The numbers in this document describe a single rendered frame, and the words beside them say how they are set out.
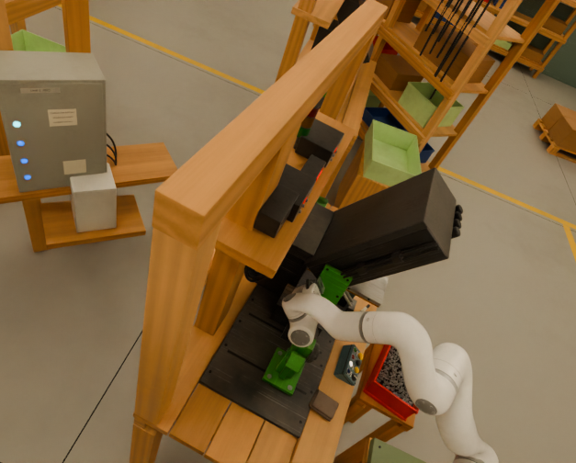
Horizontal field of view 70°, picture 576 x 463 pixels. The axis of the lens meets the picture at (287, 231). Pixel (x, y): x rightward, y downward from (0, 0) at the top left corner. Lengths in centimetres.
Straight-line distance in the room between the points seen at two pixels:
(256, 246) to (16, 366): 181
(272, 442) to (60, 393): 133
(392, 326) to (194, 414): 81
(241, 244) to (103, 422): 159
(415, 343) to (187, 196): 72
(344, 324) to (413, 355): 21
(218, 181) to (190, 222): 9
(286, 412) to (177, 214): 113
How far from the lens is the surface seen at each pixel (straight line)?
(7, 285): 296
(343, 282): 160
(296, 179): 130
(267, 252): 116
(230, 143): 80
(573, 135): 735
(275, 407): 166
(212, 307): 157
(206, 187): 69
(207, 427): 161
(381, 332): 116
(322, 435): 169
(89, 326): 274
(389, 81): 451
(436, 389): 113
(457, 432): 130
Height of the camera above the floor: 241
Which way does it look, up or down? 45 degrees down
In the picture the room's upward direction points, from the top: 25 degrees clockwise
